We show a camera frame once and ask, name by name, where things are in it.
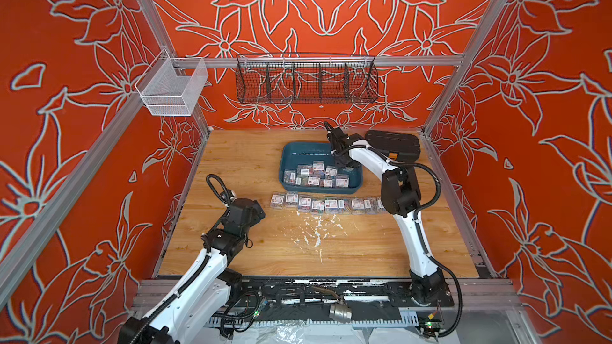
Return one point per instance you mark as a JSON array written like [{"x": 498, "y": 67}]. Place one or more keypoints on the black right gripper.
[{"x": 341, "y": 162}]

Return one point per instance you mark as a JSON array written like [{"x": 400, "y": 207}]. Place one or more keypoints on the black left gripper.
[{"x": 255, "y": 216}]

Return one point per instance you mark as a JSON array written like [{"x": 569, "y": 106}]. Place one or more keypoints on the clear paper clip box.
[
  {"x": 379, "y": 206},
  {"x": 370, "y": 205},
  {"x": 304, "y": 204},
  {"x": 331, "y": 205},
  {"x": 277, "y": 201},
  {"x": 344, "y": 206},
  {"x": 357, "y": 206},
  {"x": 317, "y": 206},
  {"x": 292, "y": 200}
]

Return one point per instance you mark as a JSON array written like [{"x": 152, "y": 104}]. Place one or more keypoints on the blue plastic storage tray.
[{"x": 301, "y": 153}]

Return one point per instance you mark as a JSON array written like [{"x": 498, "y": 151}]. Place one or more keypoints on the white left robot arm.
[{"x": 209, "y": 289}]

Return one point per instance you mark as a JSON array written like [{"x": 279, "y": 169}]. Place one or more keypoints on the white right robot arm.
[{"x": 407, "y": 189}]

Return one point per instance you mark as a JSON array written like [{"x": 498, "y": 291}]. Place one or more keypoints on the black plastic tool case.
[{"x": 397, "y": 146}]

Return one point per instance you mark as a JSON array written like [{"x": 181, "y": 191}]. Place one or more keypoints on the silver metal cylinder fitting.
[{"x": 340, "y": 313}]

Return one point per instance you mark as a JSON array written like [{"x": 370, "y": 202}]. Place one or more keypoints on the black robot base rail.
[{"x": 375, "y": 303}]

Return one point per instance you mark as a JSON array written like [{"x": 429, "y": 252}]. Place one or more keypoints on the black wire wall basket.
[{"x": 295, "y": 78}]

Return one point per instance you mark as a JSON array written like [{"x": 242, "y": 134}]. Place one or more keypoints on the white wire mesh basket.
[{"x": 172, "y": 86}]

